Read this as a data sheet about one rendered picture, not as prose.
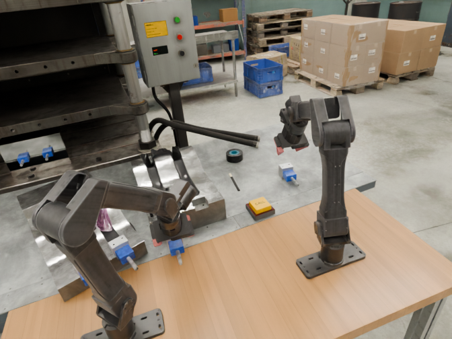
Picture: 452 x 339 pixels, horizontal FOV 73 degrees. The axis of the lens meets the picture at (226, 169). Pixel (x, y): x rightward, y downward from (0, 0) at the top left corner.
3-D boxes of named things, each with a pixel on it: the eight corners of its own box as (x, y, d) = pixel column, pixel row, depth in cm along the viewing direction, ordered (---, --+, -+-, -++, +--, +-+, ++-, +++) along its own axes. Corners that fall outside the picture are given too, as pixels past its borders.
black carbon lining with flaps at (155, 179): (202, 199, 110) (199, 176, 105) (159, 212, 105) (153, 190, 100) (177, 157, 138) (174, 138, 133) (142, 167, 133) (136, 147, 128)
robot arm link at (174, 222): (169, 205, 89) (167, 194, 83) (186, 214, 88) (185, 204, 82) (156, 225, 85) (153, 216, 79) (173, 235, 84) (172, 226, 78)
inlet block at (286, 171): (303, 190, 121) (304, 178, 119) (291, 192, 120) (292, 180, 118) (289, 173, 132) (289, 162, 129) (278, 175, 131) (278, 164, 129)
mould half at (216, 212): (226, 218, 110) (223, 187, 103) (155, 243, 103) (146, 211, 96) (187, 159, 150) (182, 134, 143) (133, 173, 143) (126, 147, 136)
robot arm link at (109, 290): (121, 289, 77) (58, 194, 57) (140, 300, 74) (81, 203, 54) (102, 311, 73) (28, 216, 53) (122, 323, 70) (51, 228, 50)
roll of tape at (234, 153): (225, 155, 150) (225, 149, 148) (242, 154, 150) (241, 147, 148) (227, 163, 143) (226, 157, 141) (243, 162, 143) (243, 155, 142)
